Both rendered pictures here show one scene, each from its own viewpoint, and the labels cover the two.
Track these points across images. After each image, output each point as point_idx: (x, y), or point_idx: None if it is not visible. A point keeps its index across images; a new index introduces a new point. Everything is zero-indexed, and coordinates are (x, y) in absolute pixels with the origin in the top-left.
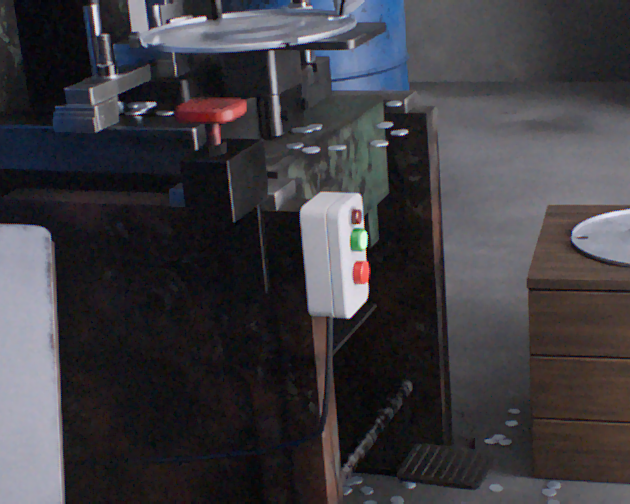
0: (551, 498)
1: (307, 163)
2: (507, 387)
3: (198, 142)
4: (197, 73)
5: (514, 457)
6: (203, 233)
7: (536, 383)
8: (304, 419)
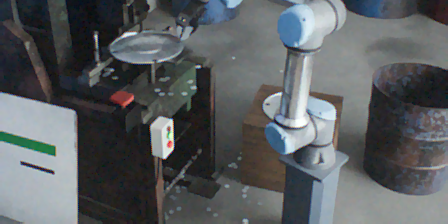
0: (244, 193)
1: (160, 98)
2: None
3: None
4: None
5: (236, 173)
6: None
7: (243, 155)
8: (151, 182)
